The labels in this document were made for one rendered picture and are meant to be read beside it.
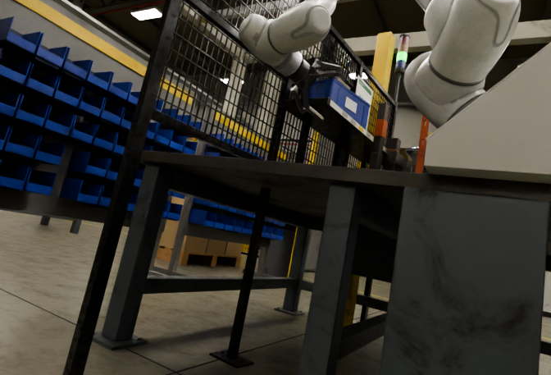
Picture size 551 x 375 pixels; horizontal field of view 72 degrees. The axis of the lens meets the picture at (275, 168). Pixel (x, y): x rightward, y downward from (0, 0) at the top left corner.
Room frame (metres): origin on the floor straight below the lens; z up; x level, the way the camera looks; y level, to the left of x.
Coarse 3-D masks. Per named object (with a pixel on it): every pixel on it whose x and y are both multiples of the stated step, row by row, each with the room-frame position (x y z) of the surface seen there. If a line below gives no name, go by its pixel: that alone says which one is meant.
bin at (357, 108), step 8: (320, 80) 1.53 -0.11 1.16; (328, 80) 1.50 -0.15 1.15; (336, 80) 1.50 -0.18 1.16; (312, 88) 1.56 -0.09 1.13; (320, 88) 1.53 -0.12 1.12; (328, 88) 1.50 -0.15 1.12; (336, 88) 1.50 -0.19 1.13; (344, 88) 1.54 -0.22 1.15; (312, 96) 1.55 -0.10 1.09; (320, 96) 1.52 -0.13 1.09; (328, 96) 1.49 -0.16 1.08; (336, 96) 1.51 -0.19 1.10; (344, 96) 1.55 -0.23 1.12; (352, 96) 1.58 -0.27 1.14; (344, 104) 1.56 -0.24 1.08; (352, 104) 1.59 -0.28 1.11; (360, 104) 1.63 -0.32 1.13; (368, 104) 1.67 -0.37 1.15; (352, 112) 1.60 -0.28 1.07; (360, 112) 1.64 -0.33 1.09; (368, 112) 1.69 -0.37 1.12; (360, 120) 1.65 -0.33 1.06
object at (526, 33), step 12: (192, 12) 4.95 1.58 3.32; (204, 24) 5.19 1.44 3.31; (528, 24) 3.99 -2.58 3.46; (540, 24) 3.93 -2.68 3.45; (216, 36) 5.45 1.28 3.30; (372, 36) 4.93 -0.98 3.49; (396, 36) 4.76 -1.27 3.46; (420, 36) 4.60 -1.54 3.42; (516, 36) 4.05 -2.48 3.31; (528, 36) 3.99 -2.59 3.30; (540, 36) 3.93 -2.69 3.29; (228, 48) 5.75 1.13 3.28; (312, 48) 5.39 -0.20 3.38; (360, 48) 5.01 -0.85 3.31; (372, 48) 4.92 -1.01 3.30; (396, 48) 4.77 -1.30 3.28; (408, 48) 4.71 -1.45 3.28; (420, 48) 4.65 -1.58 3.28; (252, 60) 5.99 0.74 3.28
